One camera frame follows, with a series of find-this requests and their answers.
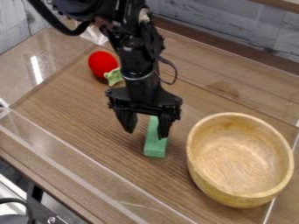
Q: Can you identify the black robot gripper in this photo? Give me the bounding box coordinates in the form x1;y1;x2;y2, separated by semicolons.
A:
106;74;183;139

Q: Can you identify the green rectangular block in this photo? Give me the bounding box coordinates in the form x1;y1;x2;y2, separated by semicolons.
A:
144;116;167;158

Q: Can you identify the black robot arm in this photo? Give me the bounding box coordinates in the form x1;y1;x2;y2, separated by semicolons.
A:
28;0;183;138

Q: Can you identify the light brown wooden bowl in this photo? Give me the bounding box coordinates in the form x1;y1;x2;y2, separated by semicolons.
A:
186;112;295;208

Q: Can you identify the red plush strawberry toy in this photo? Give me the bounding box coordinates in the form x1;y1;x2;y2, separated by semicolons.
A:
88;51;123;87

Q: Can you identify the clear acrylic corner bracket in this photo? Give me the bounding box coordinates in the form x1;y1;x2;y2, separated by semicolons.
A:
79;26;108;46

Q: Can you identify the black metal table frame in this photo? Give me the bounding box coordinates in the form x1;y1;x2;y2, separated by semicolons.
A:
26;181;76;224

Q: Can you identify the black cable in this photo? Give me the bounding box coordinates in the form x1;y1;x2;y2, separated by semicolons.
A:
0;197;40;224

